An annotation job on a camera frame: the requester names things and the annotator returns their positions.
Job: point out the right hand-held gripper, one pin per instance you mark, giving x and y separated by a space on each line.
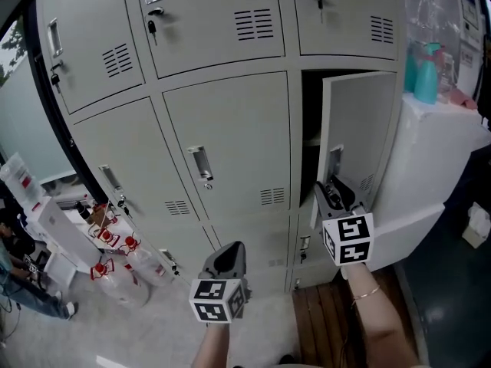
349 240

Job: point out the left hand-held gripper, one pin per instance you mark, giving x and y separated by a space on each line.
215 301

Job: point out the grey metal locker cabinet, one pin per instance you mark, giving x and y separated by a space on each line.
230 121

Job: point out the person's right forearm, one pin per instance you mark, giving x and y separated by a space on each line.
379 332

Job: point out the person's left forearm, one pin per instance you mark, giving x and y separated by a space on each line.
211 345

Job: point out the clear water jug red cap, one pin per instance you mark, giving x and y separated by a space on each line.
147 267
105 238
122 290

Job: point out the dark wooden slat platform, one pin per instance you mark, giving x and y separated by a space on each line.
318 320

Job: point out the person's black shoe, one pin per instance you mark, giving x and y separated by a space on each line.
287 358

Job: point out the brown cardboard box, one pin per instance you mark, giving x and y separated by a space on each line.
100 217

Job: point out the small bin white bag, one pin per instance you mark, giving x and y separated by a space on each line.
475 228

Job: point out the teal spray bottle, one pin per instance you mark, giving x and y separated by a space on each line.
426 83

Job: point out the black thermos flask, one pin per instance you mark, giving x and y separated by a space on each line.
82 211

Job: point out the pink cloth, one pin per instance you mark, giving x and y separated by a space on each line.
464 99

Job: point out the clear plastic bottle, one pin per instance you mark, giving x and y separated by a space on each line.
448 75

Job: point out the white box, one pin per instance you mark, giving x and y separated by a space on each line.
61 268

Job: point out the white water dispenser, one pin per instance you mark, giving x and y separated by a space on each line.
57 224

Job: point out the frosted glass panel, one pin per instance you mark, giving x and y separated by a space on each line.
23 129

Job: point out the white blue wall panel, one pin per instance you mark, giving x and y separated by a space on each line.
470 14

